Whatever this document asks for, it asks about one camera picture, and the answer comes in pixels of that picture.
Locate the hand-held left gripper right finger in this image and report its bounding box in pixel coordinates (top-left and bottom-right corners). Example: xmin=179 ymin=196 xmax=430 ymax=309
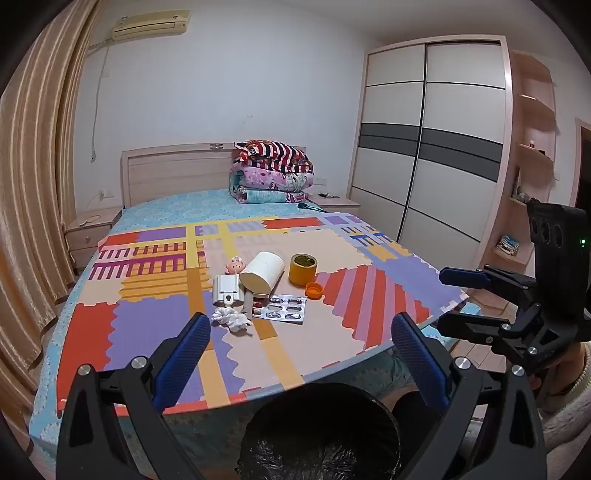
xmin=390 ymin=312 xmax=548 ymax=480

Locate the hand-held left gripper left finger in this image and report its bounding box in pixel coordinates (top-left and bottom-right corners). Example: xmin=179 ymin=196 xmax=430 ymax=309
xmin=56 ymin=312 xmax=212 ymax=480

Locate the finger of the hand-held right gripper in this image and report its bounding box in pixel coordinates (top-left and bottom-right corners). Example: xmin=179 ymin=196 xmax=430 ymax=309
xmin=436 ymin=305 xmax=544 ymax=357
xmin=438 ymin=265 xmax=539 ymax=296

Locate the white tissue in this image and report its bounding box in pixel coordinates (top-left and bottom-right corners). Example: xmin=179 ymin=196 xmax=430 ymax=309
xmin=211 ymin=307 xmax=252 ymax=334

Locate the white plastic wall holder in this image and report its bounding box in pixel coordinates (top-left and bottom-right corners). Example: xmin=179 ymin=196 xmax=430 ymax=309
xmin=212 ymin=274 xmax=245 ymax=308

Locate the silver capsule blister pack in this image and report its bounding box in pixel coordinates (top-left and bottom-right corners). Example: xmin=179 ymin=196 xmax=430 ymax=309
xmin=252 ymin=294 xmax=308 ymax=325

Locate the white paper roll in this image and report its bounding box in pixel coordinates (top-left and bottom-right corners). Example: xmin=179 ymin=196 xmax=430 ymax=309
xmin=239 ymin=251 xmax=286 ymax=294

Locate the bin with black bag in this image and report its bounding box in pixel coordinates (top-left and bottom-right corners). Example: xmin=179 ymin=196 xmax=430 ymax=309
xmin=236 ymin=382 xmax=402 ymax=480

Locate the yellow tape roll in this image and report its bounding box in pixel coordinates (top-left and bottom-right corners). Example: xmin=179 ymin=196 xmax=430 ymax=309
xmin=289 ymin=254 xmax=318 ymax=284

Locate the person's right forearm white sleeve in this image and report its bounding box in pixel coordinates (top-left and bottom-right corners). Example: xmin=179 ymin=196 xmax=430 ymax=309
xmin=538 ymin=344 xmax=591 ymax=462

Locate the person's right hand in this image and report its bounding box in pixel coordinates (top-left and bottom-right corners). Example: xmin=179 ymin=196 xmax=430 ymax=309
xmin=529 ymin=344 xmax=589 ymax=402

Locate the colourful foam mat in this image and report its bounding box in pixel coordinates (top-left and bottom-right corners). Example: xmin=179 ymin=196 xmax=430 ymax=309
xmin=58 ymin=212 xmax=468 ymax=418

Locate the wooden door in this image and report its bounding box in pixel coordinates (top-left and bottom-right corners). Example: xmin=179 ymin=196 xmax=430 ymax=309
xmin=570 ymin=117 xmax=591 ymax=208

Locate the corner shelf unit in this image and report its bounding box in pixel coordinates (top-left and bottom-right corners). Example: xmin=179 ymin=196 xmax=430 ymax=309
xmin=480 ymin=51 xmax=557 ymax=266

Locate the sliding door wardrobe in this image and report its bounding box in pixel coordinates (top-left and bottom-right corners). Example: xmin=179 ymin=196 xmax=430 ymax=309
xmin=346 ymin=36 xmax=513 ymax=268

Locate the low wooden nightstand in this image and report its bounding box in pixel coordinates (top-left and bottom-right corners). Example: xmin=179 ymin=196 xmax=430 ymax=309
xmin=316 ymin=196 xmax=361 ymax=215

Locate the bed with teal sheet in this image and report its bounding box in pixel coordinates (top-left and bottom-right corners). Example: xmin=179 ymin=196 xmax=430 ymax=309
xmin=28 ymin=189 xmax=468 ymax=480

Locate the wooden nightstand with drawers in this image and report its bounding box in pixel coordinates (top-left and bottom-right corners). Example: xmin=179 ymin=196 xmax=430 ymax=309
xmin=65 ymin=206 xmax=123 ymax=273

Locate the teal folded blanket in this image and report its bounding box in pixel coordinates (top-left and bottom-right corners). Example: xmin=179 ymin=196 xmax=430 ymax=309
xmin=231 ymin=182 xmax=319 ymax=205

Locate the wooden headboard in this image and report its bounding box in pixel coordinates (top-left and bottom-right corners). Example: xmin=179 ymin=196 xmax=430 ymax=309
xmin=121 ymin=142 xmax=308 ymax=208

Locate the pink folded blanket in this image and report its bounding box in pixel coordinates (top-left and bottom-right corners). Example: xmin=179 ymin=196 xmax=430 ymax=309
xmin=230 ymin=166 xmax=315 ymax=191

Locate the beige curtain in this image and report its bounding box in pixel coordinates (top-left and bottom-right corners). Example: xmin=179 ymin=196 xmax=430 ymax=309
xmin=0 ymin=0 xmax=105 ymax=416

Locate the striped folded blanket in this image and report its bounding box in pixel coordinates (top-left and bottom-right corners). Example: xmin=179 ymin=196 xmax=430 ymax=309
xmin=233 ymin=140 xmax=315 ymax=174

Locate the white wall cable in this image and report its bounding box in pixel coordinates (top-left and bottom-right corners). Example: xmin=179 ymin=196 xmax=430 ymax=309
xmin=90 ymin=39 xmax=112 ymax=162

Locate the wall air conditioner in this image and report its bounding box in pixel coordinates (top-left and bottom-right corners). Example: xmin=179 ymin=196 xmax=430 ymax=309
xmin=111 ymin=10 xmax=191 ymax=38

